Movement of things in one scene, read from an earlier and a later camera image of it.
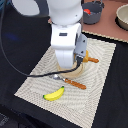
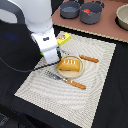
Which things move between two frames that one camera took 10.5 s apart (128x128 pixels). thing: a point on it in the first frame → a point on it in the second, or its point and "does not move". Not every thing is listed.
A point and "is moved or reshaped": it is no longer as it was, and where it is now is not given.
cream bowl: x=121 y=17 does not move
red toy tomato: x=87 y=10 does not move
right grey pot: x=95 y=8 does not move
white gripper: x=70 y=44 → x=47 y=43
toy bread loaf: x=86 y=58 is moved or reshaped
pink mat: x=107 y=26 does not move
